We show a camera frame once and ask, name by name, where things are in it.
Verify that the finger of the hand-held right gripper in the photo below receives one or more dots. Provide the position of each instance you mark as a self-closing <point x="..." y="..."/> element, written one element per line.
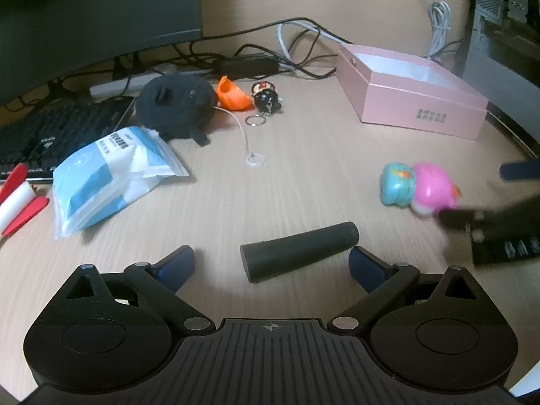
<point x="460" y="218"/>
<point x="521" y="170"/>

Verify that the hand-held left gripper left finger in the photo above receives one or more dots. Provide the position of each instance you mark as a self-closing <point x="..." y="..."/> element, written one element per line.
<point x="179" y="268"/>

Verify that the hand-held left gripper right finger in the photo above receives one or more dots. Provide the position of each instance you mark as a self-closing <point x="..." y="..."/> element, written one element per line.
<point x="365" y="268"/>

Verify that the pink and teal toy figure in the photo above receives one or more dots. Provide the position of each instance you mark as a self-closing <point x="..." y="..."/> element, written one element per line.
<point x="430" y="185"/>

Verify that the black foam cylinder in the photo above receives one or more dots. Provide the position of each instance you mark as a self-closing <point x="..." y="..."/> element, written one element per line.
<point x="295" y="253"/>

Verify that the blue and white tissue packet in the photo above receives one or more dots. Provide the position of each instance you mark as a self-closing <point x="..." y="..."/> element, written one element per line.
<point x="97" y="185"/>

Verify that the pink cardboard box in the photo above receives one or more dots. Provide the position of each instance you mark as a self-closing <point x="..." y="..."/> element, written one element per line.
<point x="422" y="105"/>

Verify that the orange plastic piece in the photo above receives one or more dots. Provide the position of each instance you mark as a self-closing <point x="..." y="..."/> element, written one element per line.
<point x="232" y="97"/>

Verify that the computer case with glass panel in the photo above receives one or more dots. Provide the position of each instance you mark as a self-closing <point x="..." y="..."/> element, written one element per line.
<point x="506" y="50"/>

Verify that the black cloth pouch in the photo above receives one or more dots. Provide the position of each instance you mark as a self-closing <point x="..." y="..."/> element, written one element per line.
<point x="177" y="109"/>

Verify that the red and white plastic toy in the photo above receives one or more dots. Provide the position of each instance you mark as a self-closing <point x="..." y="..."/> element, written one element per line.
<point x="17" y="202"/>

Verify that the black keyboard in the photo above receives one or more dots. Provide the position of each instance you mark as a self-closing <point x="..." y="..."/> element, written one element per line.
<point x="50" y="135"/>

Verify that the white power strip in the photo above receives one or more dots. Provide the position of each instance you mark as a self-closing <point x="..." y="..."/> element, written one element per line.
<point x="118" y="85"/>

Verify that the black power adapter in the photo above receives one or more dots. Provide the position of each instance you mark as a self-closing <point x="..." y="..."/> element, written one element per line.
<point x="244" y="65"/>

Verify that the black computer monitor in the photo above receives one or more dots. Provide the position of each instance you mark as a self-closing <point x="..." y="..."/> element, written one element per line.
<point x="84" y="8"/>

